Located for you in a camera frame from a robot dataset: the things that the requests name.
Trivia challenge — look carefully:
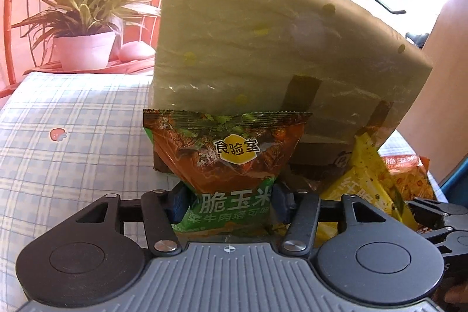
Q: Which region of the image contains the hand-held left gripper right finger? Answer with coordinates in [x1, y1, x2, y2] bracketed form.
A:
[272, 183, 386, 258]

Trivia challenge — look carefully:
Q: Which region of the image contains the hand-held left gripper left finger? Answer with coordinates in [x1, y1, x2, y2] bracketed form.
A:
[75, 182, 190, 258]

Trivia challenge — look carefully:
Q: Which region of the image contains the taped cardboard box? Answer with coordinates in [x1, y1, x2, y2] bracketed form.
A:
[148, 0, 434, 188]

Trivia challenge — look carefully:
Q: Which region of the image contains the yellow snack packet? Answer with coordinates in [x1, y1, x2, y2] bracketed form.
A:
[318, 135, 417, 243]

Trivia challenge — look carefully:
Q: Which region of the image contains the brown wooden panel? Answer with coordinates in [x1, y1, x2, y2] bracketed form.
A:
[397, 0, 468, 185]

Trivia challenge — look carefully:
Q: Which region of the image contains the green and orange snack packet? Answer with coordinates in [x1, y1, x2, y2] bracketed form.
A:
[142, 108, 313, 236]

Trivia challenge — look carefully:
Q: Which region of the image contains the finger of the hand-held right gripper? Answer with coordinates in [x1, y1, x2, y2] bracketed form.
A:
[419, 224, 468, 256]
[407, 198, 468, 222]

